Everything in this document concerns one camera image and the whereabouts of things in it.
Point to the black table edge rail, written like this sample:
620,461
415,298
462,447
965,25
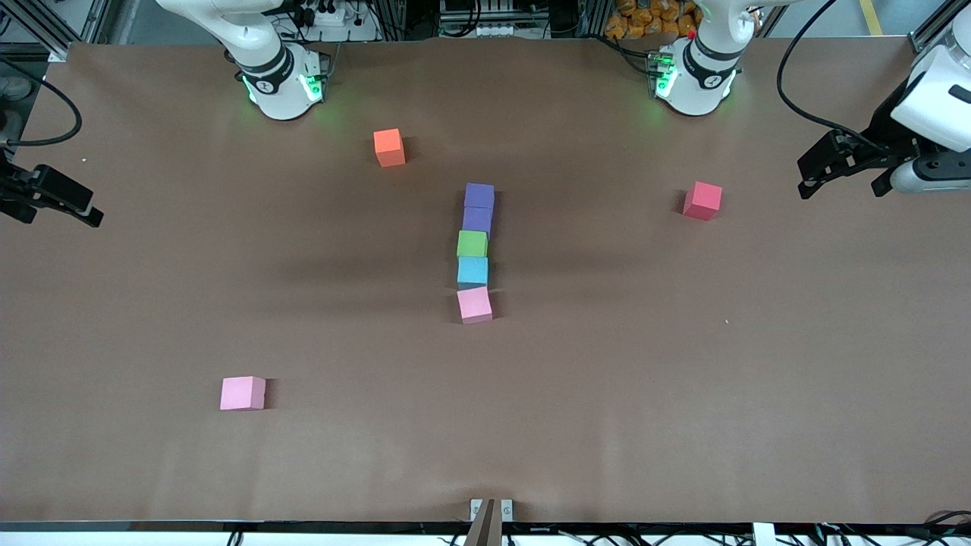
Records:
227,525

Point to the black frame strut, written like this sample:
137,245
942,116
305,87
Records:
929,26

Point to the aluminium frame strut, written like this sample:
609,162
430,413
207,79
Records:
34,26

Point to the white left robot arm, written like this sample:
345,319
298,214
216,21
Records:
702,76

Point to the pink foam cube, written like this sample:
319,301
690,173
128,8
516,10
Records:
243,393
475,305

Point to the teal foam cube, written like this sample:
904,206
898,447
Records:
472,271

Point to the grey power strip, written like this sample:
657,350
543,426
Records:
485,30

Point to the orange foam cube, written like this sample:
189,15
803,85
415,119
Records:
389,147

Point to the brown table cover mat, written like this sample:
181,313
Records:
607,394

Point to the grey shoe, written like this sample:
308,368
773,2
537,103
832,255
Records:
11,87

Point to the white power strip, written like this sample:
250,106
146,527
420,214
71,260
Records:
334,19

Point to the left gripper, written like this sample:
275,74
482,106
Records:
886,120

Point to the white metal bracket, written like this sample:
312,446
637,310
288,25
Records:
475,508

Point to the red foam cube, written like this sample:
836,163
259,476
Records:
702,200

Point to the green foam cube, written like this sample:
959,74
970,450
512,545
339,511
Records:
472,244

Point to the purple foam cube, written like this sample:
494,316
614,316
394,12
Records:
479,196
477,220

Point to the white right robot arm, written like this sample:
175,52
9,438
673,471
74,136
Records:
277,76

